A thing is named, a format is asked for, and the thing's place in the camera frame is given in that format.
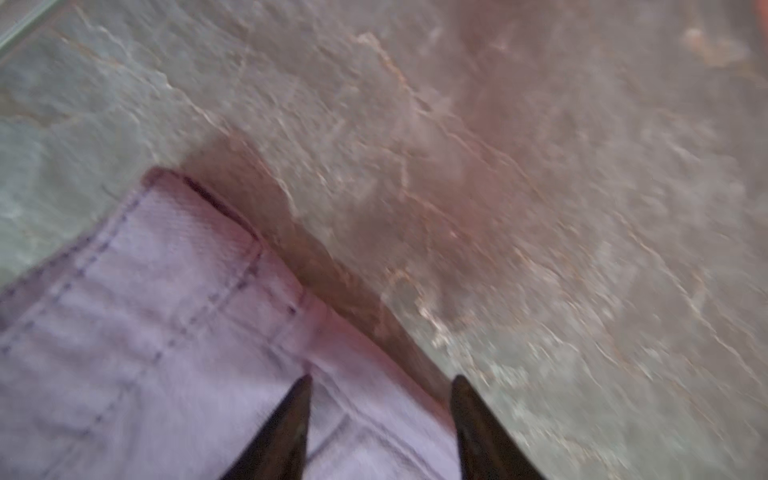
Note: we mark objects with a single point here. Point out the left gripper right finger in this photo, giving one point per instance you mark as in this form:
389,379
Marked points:
485,449

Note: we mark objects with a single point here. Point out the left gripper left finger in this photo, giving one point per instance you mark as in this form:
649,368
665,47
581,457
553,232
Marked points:
278,451

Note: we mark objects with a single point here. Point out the purple trousers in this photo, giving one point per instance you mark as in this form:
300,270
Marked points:
157,345

